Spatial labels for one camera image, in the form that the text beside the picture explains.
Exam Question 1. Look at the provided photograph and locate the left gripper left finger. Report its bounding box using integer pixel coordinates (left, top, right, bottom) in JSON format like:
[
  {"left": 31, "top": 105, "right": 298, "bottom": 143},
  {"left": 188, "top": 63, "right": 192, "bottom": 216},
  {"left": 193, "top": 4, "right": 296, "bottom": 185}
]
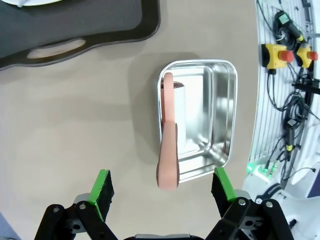
[{"left": 34, "top": 169, "right": 118, "bottom": 240}]

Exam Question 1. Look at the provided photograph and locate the black cable bundle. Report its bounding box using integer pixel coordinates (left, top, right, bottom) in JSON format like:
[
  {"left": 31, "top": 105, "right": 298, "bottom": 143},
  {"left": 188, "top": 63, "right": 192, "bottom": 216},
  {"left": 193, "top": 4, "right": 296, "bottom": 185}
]
[{"left": 273, "top": 24, "right": 299, "bottom": 52}]

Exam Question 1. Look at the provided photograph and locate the black enabling switch green label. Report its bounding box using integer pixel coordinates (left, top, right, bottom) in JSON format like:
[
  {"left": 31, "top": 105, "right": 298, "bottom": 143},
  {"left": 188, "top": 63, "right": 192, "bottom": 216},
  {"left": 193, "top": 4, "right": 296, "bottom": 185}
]
[{"left": 274, "top": 11, "right": 307, "bottom": 43}]

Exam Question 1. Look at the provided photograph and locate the white slotted mounting plate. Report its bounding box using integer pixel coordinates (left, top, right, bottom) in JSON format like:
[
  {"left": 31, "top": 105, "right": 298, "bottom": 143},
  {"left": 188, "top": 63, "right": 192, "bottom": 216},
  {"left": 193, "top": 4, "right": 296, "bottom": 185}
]
[{"left": 248, "top": 0, "right": 320, "bottom": 176}]

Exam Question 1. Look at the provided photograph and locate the black serving tray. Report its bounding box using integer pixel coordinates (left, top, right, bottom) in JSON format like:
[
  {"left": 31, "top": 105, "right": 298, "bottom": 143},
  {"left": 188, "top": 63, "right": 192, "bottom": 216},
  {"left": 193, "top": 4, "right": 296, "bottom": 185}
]
[{"left": 0, "top": 0, "right": 161, "bottom": 72}]

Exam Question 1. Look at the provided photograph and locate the yellow emergency stop button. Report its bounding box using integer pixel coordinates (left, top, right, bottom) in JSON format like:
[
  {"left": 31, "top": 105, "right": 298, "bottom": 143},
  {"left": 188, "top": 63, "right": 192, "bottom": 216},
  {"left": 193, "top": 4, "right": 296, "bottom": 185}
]
[
  {"left": 260, "top": 43, "right": 295, "bottom": 70},
  {"left": 296, "top": 42, "right": 320, "bottom": 70}
]

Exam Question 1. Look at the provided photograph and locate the white round plate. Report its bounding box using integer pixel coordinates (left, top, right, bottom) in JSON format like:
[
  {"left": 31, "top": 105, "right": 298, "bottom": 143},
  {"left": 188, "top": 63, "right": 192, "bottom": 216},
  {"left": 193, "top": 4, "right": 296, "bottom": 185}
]
[{"left": 3, "top": 0, "right": 61, "bottom": 8}]

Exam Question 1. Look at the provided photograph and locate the rectangular stainless steel tray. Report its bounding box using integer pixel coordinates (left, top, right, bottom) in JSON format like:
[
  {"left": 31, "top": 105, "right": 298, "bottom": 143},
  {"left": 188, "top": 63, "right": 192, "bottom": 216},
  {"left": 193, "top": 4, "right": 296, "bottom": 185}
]
[{"left": 156, "top": 58, "right": 238, "bottom": 185}]

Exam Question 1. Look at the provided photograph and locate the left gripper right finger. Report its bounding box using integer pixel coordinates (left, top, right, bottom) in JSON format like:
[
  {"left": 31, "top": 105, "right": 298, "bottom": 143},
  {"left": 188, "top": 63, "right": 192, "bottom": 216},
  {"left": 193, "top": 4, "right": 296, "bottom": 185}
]
[{"left": 204, "top": 166, "right": 296, "bottom": 240}]

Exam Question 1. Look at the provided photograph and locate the pink handled lint roller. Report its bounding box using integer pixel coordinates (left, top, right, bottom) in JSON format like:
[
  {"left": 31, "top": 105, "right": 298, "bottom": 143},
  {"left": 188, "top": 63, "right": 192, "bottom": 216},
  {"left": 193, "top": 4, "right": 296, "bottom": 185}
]
[{"left": 155, "top": 71, "right": 187, "bottom": 192}]

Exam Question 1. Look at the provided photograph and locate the black bracket with cables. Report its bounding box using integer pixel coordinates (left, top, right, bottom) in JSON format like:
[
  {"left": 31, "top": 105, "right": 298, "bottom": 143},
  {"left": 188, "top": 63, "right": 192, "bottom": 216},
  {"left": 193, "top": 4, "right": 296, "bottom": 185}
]
[{"left": 291, "top": 76, "right": 320, "bottom": 95}]

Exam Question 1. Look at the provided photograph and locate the black enabling switch yellow ring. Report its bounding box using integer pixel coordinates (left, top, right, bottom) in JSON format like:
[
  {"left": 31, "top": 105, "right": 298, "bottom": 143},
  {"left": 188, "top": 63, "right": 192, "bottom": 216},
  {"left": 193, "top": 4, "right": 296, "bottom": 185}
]
[{"left": 284, "top": 117, "right": 298, "bottom": 154}]

